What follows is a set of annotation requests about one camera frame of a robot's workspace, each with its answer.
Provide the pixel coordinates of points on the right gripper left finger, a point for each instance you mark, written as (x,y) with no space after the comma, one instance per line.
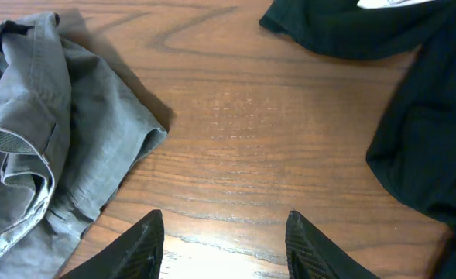
(136,254)

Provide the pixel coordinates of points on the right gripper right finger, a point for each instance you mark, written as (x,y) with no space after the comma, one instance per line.
(312,255)

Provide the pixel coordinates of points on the grey shorts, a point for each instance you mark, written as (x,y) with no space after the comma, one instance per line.
(70,130)

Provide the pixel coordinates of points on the black garment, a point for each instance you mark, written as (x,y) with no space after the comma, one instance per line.
(413,151)

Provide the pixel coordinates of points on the white shirt with green logo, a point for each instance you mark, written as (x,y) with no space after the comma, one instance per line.
(383,4)

